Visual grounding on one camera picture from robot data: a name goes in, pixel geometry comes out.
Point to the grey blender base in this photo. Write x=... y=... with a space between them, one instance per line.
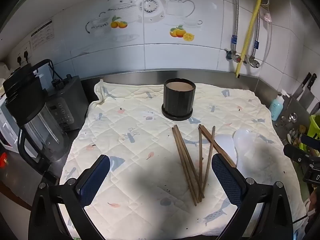
x=75 y=100

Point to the green plastic basket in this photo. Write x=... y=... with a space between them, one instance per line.
x=313 y=127

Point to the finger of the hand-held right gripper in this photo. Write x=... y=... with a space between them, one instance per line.
x=297 y=153
x=311 y=140

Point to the wall power outlet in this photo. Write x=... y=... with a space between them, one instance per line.
x=23 y=54

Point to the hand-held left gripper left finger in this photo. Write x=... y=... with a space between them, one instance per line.
x=96 y=180

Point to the blue soap bottle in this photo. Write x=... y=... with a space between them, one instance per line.
x=276 y=107

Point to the glass blender jug black lid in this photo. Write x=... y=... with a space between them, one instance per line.
x=42 y=127

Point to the black utensil holder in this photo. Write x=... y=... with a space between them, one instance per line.
x=177 y=102

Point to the white soup spoon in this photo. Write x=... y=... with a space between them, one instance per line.
x=245 y=142
x=225 y=142

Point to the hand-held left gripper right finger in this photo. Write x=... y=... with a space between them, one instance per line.
x=226 y=180

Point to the clear plastic tube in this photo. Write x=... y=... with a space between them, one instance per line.
x=270 y=37

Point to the cream quilted printed cloth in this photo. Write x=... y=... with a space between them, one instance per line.
x=135 y=120

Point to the white wall label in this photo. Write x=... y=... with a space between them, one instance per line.
x=42 y=33

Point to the metal angle valve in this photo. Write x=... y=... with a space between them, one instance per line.
x=253 y=62

